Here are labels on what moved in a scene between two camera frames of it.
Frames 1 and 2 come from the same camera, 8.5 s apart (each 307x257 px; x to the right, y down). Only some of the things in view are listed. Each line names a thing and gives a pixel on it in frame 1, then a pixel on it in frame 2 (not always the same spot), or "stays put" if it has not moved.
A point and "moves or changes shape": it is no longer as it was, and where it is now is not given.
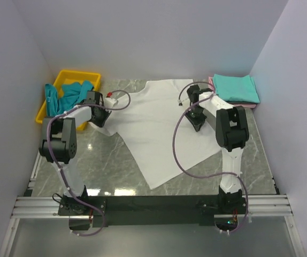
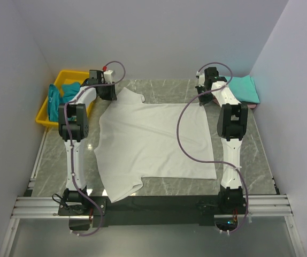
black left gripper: [101, 123] to [112, 95]
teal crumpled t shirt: [73, 94] stays put
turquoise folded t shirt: [236, 89] stays put
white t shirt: [152, 123] moves or changes shape
